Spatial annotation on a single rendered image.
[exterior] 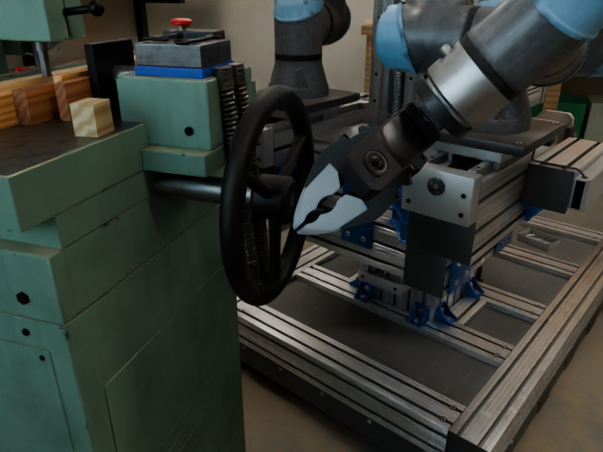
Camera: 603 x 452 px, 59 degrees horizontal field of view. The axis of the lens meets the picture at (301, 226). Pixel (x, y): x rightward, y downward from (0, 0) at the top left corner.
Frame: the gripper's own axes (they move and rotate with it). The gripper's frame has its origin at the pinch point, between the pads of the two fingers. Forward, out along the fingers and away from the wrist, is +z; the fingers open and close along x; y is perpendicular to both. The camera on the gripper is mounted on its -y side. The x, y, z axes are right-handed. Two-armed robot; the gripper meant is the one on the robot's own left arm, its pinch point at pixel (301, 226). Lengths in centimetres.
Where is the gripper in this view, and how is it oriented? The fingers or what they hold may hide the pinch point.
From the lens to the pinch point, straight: 58.9
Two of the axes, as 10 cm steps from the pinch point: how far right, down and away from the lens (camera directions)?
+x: -6.5, -7.6, 0.0
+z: -6.7, 5.7, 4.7
